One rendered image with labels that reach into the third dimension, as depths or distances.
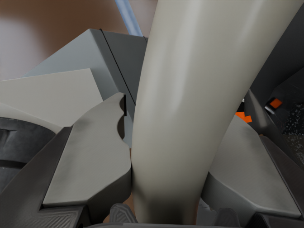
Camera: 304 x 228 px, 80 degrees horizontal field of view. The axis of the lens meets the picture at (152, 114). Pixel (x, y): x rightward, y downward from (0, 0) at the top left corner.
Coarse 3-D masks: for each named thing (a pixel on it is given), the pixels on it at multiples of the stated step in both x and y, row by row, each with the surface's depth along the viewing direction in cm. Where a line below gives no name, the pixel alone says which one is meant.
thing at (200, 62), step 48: (192, 0) 3; (240, 0) 3; (288, 0) 3; (192, 48) 4; (240, 48) 3; (144, 96) 5; (192, 96) 4; (240, 96) 4; (144, 144) 5; (192, 144) 5; (144, 192) 6; (192, 192) 6
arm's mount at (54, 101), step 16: (16, 80) 37; (32, 80) 40; (48, 80) 44; (64, 80) 48; (80, 80) 53; (0, 96) 34; (16, 96) 37; (32, 96) 40; (48, 96) 43; (64, 96) 47; (80, 96) 52; (96, 96) 58; (0, 112) 37; (16, 112) 37; (32, 112) 39; (48, 112) 42; (64, 112) 46; (80, 112) 50; (48, 128) 45
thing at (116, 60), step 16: (96, 32) 56; (112, 32) 65; (64, 48) 59; (80, 48) 57; (96, 48) 55; (112, 48) 62; (128, 48) 72; (144, 48) 87; (48, 64) 63; (64, 64) 61; (80, 64) 59; (96, 64) 57; (112, 64) 59; (128, 64) 68; (96, 80) 59; (112, 80) 57; (128, 80) 65; (128, 96) 61; (128, 112) 59; (128, 128) 60; (128, 144) 62
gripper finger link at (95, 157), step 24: (120, 96) 11; (96, 120) 9; (120, 120) 9; (72, 144) 7; (96, 144) 8; (120, 144) 8; (72, 168) 6; (96, 168) 6; (120, 168) 7; (48, 192) 6; (72, 192) 6; (96, 192) 6; (120, 192) 7; (96, 216) 6
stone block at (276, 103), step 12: (300, 72) 94; (288, 84) 87; (300, 84) 79; (276, 96) 85; (288, 96) 74; (300, 96) 68; (264, 108) 96; (276, 108) 80; (288, 108) 69; (300, 108) 64; (276, 120) 76; (288, 120) 66; (300, 120) 63; (288, 132) 65; (300, 132) 62; (288, 144) 67; (300, 144) 63; (300, 156) 66
